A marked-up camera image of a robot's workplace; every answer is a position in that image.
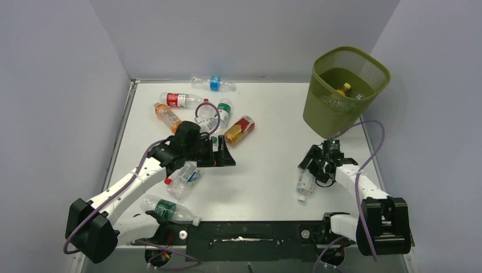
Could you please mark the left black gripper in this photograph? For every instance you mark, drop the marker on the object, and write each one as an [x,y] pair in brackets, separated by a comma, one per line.
[213,158]

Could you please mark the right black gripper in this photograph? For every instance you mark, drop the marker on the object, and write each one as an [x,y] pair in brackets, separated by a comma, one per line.
[315,153]

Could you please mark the clear water bottle blue cap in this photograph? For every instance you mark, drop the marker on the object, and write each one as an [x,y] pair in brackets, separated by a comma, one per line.
[305,185]

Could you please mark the amber tea bottle red label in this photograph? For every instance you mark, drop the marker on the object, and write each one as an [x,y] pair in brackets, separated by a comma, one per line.
[239,130]

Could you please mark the green tea bottle white cap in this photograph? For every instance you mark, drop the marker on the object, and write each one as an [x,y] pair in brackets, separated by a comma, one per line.
[346,107]

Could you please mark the orange drink bottle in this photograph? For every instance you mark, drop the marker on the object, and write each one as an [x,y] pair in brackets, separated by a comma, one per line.
[167,116]

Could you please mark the yellow honey pomelo drink bottle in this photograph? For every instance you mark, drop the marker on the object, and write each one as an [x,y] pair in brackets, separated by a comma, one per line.
[343,91]

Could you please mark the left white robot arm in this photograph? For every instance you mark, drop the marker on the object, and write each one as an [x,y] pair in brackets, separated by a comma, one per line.
[94,227]

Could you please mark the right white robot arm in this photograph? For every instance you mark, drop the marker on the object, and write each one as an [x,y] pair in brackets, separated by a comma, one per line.
[382,226]

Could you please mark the green mesh waste bin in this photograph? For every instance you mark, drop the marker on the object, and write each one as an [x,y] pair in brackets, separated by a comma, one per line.
[344,82]

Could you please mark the crushed clear bottle white cap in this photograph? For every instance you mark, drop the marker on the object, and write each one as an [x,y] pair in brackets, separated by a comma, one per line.
[188,176]

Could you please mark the clear bottle red label top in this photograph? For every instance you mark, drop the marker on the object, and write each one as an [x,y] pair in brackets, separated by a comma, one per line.
[181,100]

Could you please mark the clear bottle dark green label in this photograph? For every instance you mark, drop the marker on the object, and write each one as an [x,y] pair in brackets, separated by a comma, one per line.
[168,210]

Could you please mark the clear bottle blue label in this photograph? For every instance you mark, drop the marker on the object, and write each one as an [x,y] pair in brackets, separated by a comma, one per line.
[212,83]

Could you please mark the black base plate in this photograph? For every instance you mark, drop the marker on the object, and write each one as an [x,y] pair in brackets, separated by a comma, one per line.
[244,241]

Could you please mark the aluminium frame rail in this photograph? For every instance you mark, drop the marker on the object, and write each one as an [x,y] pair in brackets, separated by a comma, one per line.
[131,258]

